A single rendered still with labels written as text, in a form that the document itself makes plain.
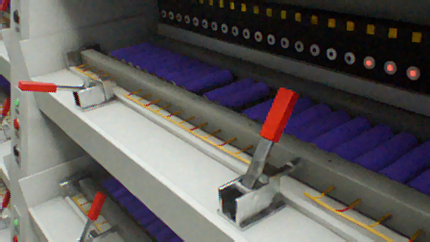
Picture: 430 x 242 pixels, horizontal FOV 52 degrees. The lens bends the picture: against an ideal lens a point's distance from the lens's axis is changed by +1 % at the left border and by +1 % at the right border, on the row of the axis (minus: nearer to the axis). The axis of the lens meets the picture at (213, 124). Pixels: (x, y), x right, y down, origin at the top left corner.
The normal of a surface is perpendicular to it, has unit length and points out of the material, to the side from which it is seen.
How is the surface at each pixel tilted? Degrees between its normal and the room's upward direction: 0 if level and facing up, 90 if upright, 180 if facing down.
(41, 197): 90
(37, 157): 90
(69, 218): 16
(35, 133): 90
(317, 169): 105
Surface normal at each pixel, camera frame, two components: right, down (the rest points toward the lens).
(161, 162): -0.08, -0.89
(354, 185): -0.79, 0.32
